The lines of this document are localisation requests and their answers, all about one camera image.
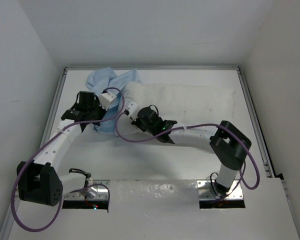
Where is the light blue pillowcase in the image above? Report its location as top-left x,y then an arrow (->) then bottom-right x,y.
85,67 -> 141,135

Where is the white pillow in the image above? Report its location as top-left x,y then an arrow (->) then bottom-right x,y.
121,82 -> 236,125

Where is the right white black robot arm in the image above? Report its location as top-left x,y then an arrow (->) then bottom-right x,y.
131,106 -> 252,198

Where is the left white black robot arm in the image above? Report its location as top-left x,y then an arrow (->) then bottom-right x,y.
17,91 -> 116,206

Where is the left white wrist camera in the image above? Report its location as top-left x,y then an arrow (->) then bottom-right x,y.
98,91 -> 117,111

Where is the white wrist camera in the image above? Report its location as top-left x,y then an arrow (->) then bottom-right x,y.
98,91 -> 117,111
124,101 -> 139,121

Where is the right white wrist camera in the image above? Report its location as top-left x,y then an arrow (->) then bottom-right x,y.
124,101 -> 139,121

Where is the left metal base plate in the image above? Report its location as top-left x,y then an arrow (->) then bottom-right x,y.
64,180 -> 110,201

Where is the metal base plate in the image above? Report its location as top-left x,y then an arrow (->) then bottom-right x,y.
196,179 -> 244,202
64,180 -> 110,201

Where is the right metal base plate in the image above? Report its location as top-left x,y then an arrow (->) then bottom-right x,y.
196,179 -> 244,202

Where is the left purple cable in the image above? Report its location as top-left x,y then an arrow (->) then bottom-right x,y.
10,87 -> 126,230

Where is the aluminium table frame rail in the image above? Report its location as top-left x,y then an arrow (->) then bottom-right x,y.
0,65 -> 288,240

